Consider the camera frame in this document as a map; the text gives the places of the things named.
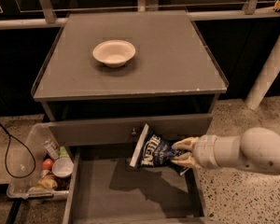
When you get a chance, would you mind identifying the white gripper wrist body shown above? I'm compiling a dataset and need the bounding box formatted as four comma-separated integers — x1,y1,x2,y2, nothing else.
192,134,218,169

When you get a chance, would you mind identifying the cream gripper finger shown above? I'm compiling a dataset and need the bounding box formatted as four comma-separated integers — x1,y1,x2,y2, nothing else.
171,152,199,168
172,137,198,151

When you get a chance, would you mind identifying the blue Kettle chip bag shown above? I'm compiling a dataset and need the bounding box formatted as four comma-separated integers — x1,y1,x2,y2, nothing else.
130,124,189,175

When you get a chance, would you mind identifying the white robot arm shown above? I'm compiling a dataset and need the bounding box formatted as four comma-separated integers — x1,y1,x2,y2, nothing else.
171,127,280,175

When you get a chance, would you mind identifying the grey top drawer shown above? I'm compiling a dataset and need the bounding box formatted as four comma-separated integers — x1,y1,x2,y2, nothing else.
49,114,212,147

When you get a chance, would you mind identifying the grey open middle drawer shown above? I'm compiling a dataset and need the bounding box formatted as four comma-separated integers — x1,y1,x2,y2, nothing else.
63,144,211,224

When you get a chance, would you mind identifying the grey drawer cabinet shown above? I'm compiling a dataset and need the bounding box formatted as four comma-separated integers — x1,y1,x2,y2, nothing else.
31,10,230,161

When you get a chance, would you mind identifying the yellow chip bag in bin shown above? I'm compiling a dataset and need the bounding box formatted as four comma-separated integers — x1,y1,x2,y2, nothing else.
37,175,58,189

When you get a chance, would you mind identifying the white paper bowl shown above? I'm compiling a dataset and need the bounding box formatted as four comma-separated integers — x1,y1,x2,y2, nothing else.
92,40,135,68

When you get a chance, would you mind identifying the green packet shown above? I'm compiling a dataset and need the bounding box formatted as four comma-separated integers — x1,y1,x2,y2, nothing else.
60,147,69,158

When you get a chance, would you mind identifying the small white bowl in bin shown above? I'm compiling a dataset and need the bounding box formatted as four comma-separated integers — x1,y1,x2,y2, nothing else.
52,158,74,178

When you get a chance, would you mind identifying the white snack packet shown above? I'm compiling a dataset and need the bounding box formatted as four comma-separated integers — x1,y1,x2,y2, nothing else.
43,139,60,161

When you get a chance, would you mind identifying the orange red ball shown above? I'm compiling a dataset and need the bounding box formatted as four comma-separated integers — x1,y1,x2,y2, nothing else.
42,159,54,170

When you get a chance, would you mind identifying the clear plastic bin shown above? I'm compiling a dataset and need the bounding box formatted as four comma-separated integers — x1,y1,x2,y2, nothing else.
7,123,71,200

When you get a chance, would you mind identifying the white diagonal post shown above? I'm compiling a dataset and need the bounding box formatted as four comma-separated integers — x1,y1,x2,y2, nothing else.
245,35,280,110

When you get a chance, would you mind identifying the metal railing frame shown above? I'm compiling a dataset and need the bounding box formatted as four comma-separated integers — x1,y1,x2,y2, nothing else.
0,0,280,30

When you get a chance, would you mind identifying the black cable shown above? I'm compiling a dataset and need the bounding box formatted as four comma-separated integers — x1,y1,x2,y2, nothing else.
0,116,37,179

